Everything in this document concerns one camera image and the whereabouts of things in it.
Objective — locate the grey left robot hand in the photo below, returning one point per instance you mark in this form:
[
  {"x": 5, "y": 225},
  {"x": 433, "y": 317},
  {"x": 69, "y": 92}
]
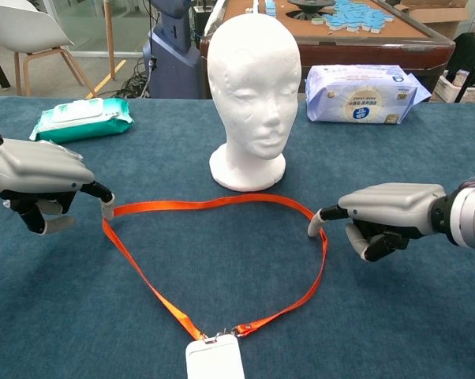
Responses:
[{"x": 36, "y": 166}]

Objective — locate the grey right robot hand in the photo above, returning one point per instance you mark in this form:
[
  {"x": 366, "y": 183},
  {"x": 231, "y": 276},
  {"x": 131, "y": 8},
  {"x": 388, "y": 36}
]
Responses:
[{"x": 391, "y": 201}]

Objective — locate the white ID badge holder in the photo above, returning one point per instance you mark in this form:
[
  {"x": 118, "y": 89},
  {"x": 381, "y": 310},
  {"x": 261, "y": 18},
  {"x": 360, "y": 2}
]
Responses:
[{"x": 214, "y": 359}]

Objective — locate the blue mobile robot base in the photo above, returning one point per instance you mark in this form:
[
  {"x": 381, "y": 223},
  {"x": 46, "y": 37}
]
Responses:
[{"x": 170, "y": 63}]

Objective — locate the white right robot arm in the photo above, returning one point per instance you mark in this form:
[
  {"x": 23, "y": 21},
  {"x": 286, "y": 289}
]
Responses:
[{"x": 470, "y": 217}]

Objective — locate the white foam mannequin head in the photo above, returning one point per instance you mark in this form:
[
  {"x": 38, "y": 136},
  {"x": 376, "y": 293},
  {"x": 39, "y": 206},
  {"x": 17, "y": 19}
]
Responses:
[{"x": 253, "y": 79}]

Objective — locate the green wet wipes pack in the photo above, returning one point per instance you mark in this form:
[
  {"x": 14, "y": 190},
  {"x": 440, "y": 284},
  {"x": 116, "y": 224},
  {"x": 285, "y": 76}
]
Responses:
[{"x": 83, "y": 122}]

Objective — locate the white blue tissue pack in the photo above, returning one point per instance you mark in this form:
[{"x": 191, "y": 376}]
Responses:
[{"x": 360, "y": 98}]

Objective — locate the white storage box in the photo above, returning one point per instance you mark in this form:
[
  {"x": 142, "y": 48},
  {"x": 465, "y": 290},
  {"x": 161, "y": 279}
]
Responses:
[{"x": 446, "y": 88}]

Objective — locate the white chair wooden legs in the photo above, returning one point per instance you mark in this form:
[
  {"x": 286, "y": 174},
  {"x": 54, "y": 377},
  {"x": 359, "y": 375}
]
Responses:
[{"x": 20, "y": 27}]

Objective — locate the light wooden pole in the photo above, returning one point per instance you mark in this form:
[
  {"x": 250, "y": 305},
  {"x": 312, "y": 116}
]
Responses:
[{"x": 109, "y": 39}]

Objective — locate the brown mahjong table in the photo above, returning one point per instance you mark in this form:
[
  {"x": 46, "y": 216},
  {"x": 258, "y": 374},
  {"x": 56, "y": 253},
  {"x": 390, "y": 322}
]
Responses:
[{"x": 379, "y": 47}]

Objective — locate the blue felt table cover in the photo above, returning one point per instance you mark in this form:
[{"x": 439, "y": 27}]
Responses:
[{"x": 237, "y": 256}]

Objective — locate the black bag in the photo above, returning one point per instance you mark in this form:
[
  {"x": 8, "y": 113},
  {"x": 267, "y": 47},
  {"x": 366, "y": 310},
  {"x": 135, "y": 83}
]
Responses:
[{"x": 466, "y": 51}]

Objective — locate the blue mahjong tiles pile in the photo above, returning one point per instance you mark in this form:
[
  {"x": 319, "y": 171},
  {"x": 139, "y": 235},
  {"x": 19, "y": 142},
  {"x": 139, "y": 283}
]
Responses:
[{"x": 356, "y": 17}]

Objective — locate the brown cardboard box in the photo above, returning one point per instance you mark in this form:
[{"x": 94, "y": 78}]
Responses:
[{"x": 438, "y": 17}]

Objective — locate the black round wheel part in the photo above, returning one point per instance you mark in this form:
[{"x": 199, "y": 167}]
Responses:
[{"x": 308, "y": 12}]

